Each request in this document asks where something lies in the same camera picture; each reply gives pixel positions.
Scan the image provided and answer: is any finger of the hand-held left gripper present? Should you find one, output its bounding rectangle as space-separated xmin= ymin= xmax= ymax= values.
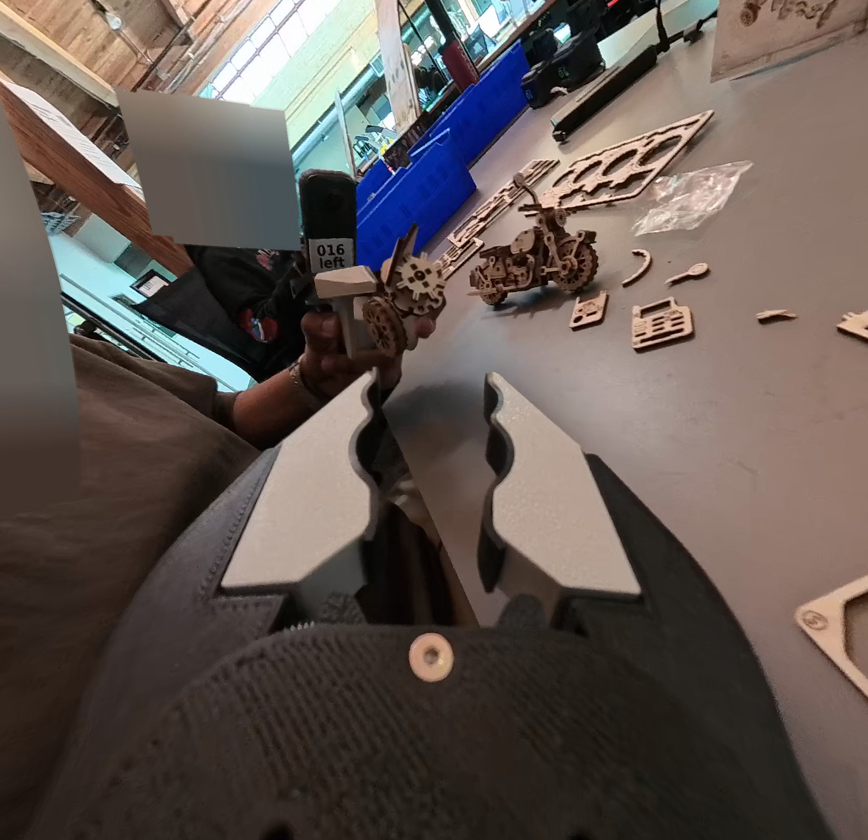
xmin=313 ymin=265 xmax=382 ymax=300
xmin=335 ymin=296 xmax=382 ymax=361

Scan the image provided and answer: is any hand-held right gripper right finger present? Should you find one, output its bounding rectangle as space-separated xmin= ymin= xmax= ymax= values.
xmin=476 ymin=371 xmax=643 ymax=625

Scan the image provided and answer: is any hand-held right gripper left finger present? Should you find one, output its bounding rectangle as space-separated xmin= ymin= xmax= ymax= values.
xmin=220 ymin=368 xmax=384 ymax=627

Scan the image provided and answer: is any wooden gear assembly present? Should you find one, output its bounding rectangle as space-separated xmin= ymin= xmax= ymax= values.
xmin=361 ymin=224 xmax=448 ymax=362

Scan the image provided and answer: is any person's left forearm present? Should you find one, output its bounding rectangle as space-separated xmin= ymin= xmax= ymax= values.
xmin=229 ymin=368 xmax=328 ymax=449

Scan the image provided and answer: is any grey desk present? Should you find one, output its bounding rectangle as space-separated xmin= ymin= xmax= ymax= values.
xmin=376 ymin=13 xmax=868 ymax=793

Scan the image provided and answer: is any person's left hand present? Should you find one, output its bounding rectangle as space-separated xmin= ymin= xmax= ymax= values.
xmin=300 ymin=309 xmax=438 ymax=401

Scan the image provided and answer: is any blue plastic bin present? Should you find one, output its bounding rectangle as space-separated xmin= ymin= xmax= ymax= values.
xmin=433 ymin=56 xmax=530 ymax=176
xmin=355 ymin=142 xmax=477 ymax=266

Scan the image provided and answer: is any hanging paper banner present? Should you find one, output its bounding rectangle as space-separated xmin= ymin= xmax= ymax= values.
xmin=374 ymin=0 xmax=423 ymax=137

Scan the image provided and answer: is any narrow wooden cut-out sheet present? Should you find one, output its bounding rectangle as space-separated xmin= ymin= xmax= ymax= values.
xmin=444 ymin=158 xmax=561 ymax=275

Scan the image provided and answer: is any person's brown shirt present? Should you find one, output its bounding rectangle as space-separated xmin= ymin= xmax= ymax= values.
xmin=0 ymin=335 xmax=286 ymax=840

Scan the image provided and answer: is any wooden motorcycle model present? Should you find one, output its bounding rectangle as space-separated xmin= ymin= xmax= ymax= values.
xmin=468 ymin=173 xmax=602 ymax=307

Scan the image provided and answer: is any small wooden panel piece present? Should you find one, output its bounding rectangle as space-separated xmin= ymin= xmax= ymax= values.
xmin=568 ymin=291 xmax=610 ymax=331

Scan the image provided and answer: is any slotted wooden panel piece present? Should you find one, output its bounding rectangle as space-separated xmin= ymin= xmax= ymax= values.
xmin=630 ymin=296 xmax=696 ymax=351

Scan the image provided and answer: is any black case with label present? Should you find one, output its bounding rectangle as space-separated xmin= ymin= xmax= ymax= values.
xmin=520 ymin=29 xmax=606 ymax=109

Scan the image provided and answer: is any long black flat device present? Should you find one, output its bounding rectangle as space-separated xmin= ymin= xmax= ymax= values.
xmin=550 ymin=42 xmax=663 ymax=143

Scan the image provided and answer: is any clear plastic bag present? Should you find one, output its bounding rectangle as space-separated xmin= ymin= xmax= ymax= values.
xmin=631 ymin=160 xmax=754 ymax=236

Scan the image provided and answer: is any large wooden cut-out sheet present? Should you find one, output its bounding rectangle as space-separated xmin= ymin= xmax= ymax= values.
xmin=532 ymin=109 xmax=717 ymax=214

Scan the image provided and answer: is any white flat board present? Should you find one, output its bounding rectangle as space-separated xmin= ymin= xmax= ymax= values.
xmin=597 ymin=0 xmax=720 ymax=69

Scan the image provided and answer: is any paper sheet with motorcycle print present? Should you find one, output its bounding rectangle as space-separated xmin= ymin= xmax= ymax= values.
xmin=709 ymin=0 xmax=859 ymax=83

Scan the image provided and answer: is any wooden frame piece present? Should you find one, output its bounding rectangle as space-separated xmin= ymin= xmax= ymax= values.
xmin=794 ymin=573 xmax=868 ymax=700

